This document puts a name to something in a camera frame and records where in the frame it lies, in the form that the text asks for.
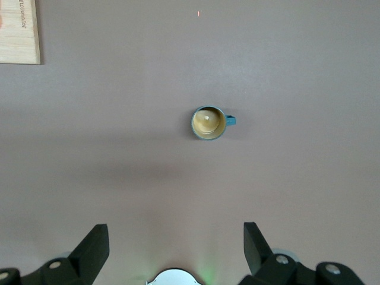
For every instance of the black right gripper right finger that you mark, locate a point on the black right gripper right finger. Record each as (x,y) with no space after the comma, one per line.
(258,252)

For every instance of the bamboo cutting board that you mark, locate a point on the bamboo cutting board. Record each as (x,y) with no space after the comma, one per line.
(17,35)

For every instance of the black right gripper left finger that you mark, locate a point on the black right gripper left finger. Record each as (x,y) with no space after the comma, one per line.
(86,255)

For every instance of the teal ribbed mug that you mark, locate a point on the teal ribbed mug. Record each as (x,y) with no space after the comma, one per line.
(207,123)

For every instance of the brown table cover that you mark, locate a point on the brown table cover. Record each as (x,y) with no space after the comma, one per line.
(267,74)

